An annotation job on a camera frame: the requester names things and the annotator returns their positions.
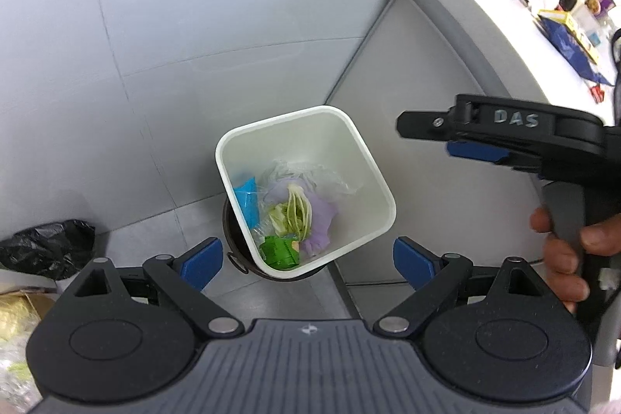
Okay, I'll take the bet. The green packaging piece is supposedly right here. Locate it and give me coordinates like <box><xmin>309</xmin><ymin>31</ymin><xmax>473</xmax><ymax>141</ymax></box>
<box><xmin>259</xmin><ymin>236</ymin><xmax>300</xmax><ymax>270</ymax></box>

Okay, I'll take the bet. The white green vegetable scrap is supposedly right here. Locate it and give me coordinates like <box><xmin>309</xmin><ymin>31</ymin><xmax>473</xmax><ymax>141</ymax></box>
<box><xmin>269</xmin><ymin>183</ymin><xmax>312</xmax><ymax>241</ymax></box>

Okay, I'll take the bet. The purple glove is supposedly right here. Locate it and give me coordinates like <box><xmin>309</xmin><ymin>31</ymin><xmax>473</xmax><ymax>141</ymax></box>
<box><xmin>263</xmin><ymin>181</ymin><xmax>337</xmax><ymax>260</ymax></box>

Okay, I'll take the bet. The clear plastic bag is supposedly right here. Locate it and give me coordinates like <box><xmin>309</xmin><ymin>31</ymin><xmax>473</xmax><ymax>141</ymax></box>
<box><xmin>257</xmin><ymin>160</ymin><xmax>364</xmax><ymax>202</ymax></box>

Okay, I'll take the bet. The white square trash bin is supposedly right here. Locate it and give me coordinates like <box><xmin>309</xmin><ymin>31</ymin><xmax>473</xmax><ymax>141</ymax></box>
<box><xmin>215</xmin><ymin>106</ymin><xmax>397</xmax><ymax>282</ymax></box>

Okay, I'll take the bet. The white kitchen counter cabinet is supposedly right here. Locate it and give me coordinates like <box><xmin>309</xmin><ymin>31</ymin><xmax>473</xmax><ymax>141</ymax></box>
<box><xmin>324</xmin><ymin>0</ymin><xmax>621</xmax><ymax>317</ymax></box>

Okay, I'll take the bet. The person's right hand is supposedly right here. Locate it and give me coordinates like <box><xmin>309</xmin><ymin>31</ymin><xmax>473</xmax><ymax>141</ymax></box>
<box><xmin>529</xmin><ymin>208</ymin><xmax>621</xmax><ymax>312</ymax></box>

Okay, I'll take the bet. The blue wrapper in bin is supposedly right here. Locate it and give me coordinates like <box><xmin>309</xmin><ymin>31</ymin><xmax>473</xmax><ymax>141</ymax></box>
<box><xmin>234</xmin><ymin>178</ymin><xmax>260</xmax><ymax>229</ymax></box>

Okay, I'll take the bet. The blue yellow snack bag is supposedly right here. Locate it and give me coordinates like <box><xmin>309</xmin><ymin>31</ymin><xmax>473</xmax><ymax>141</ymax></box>
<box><xmin>538</xmin><ymin>9</ymin><xmax>612</xmax><ymax>87</ymax></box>

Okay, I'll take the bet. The black garbage bag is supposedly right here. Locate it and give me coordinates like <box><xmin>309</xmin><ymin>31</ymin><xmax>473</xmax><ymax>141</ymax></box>
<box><xmin>1</xmin><ymin>220</ymin><xmax>96</xmax><ymax>281</ymax></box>

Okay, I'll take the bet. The cardboard box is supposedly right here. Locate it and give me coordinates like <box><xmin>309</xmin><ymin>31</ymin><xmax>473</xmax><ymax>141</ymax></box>
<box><xmin>0</xmin><ymin>292</ymin><xmax>55</xmax><ymax>340</ymax></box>

